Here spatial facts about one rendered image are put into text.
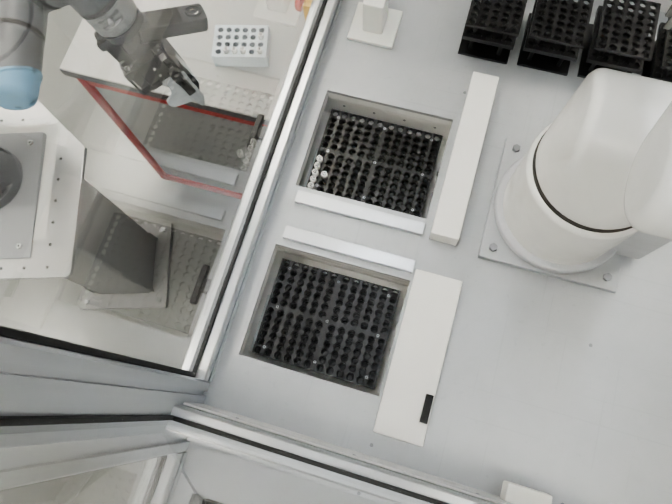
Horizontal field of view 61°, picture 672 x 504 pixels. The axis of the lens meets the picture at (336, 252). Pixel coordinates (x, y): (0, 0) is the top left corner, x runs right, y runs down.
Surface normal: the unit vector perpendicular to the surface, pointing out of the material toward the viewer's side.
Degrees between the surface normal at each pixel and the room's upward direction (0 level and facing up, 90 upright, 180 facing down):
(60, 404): 90
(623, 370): 0
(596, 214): 75
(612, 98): 4
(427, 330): 0
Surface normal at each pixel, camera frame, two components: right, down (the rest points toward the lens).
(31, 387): 0.96, 0.26
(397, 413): -0.04, -0.27
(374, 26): -0.29, 0.93
